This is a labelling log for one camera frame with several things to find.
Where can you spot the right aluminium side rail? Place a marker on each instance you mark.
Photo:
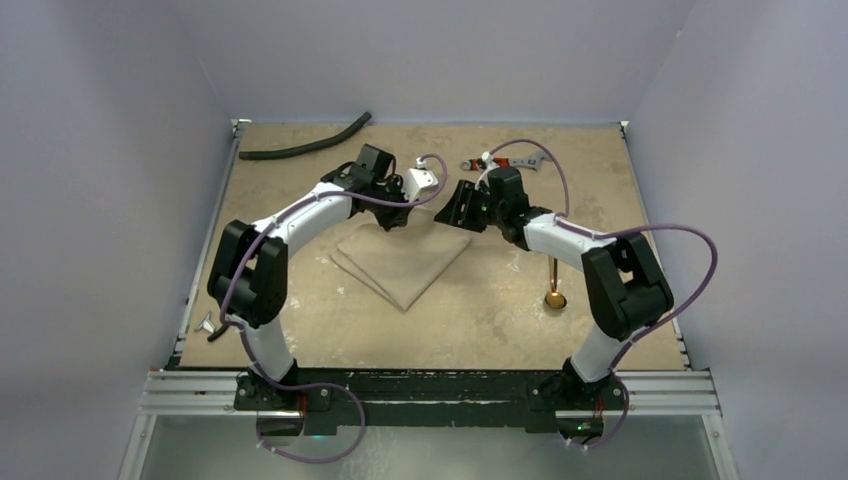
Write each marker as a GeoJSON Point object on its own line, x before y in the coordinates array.
{"type": "Point", "coordinates": [664, 159]}

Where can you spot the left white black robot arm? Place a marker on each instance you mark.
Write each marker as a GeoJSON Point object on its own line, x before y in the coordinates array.
{"type": "Point", "coordinates": [249, 277]}

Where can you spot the black foam tube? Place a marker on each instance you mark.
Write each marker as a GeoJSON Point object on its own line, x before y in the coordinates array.
{"type": "Point", "coordinates": [311, 147]}

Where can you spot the red handled adjustable wrench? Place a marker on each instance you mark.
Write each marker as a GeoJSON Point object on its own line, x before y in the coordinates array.
{"type": "Point", "coordinates": [532, 161]}

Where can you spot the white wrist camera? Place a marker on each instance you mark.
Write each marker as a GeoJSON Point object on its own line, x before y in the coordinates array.
{"type": "Point", "coordinates": [419, 181]}
{"type": "Point", "coordinates": [489, 165]}

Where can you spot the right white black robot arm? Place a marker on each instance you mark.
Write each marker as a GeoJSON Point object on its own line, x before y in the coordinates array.
{"type": "Point", "coordinates": [626, 289]}

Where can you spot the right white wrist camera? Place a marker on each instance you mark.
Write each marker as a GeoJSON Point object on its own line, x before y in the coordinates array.
{"type": "Point", "coordinates": [489, 165]}

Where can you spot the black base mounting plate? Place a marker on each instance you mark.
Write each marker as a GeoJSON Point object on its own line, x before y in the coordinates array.
{"type": "Point", "coordinates": [318, 401]}

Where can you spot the aluminium side rail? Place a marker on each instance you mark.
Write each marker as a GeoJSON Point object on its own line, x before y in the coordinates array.
{"type": "Point", "coordinates": [206, 185]}
{"type": "Point", "coordinates": [664, 159]}

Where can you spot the gold spoon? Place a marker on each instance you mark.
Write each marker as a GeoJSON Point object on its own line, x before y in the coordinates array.
{"type": "Point", "coordinates": [553, 298]}

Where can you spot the beige cloth napkin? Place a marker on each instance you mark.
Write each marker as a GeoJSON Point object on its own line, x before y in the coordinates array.
{"type": "Point", "coordinates": [401, 264]}

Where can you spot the black handled pliers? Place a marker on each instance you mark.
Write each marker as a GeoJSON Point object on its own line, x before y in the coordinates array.
{"type": "Point", "coordinates": [217, 333]}

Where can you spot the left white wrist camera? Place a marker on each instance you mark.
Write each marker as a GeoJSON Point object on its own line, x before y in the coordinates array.
{"type": "Point", "coordinates": [419, 181]}

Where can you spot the aluminium front rail frame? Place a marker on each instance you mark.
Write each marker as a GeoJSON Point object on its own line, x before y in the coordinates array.
{"type": "Point", "coordinates": [651, 393]}

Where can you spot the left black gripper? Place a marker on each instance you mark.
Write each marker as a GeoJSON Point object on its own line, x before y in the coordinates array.
{"type": "Point", "coordinates": [399, 219]}

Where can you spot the left aluminium side rail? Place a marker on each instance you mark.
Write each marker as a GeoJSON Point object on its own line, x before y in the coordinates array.
{"type": "Point", "coordinates": [206, 185]}

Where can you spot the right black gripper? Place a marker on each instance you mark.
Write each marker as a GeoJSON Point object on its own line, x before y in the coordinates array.
{"type": "Point", "coordinates": [465, 206]}

